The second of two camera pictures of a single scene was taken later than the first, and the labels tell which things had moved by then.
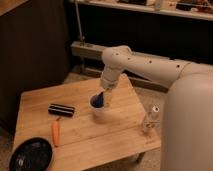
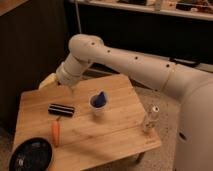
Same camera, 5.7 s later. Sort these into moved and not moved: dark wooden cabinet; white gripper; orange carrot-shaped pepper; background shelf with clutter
Moved: white gripper
Not moved: orange carrot-shaped pepper; dark wooden cabinet; background shelf with clutter
